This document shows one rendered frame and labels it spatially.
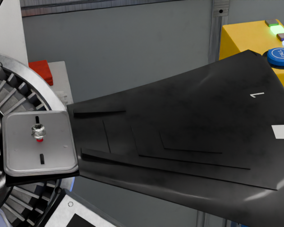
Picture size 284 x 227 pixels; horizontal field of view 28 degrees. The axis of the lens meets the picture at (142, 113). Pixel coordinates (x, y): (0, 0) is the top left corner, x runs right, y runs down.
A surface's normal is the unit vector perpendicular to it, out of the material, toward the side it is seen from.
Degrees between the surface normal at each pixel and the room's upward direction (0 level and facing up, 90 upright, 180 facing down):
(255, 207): 25
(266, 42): 0
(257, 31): 0
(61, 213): 50
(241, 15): 90
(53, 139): 6
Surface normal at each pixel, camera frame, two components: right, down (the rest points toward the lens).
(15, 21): 0.16, -0.07
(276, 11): 0.22, 0.59
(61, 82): -0.01, -0.80
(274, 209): 0.28, -0.50
